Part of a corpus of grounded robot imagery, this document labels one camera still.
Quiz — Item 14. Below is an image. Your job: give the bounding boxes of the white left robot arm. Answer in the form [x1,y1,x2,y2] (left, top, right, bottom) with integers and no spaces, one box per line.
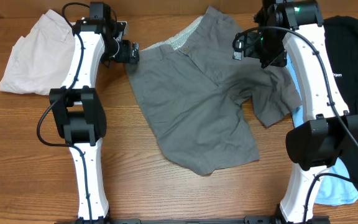
[46,2,139,223]

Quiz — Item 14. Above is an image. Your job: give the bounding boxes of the folded beige shorts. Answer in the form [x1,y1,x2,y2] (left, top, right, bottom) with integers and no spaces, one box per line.
[0,9,75,95]

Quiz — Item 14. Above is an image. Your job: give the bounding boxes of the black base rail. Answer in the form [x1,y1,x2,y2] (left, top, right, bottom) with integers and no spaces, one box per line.
[54,214,331,224]

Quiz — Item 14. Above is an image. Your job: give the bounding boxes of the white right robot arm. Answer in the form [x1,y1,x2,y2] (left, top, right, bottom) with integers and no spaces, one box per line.
[233,1,358,223]

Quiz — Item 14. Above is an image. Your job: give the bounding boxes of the grey shorts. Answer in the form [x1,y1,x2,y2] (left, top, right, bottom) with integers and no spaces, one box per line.
[126,7,301,175]

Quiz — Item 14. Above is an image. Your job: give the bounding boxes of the light blue t-shirt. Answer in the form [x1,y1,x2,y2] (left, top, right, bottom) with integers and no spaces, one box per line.
[286,56,358,206]

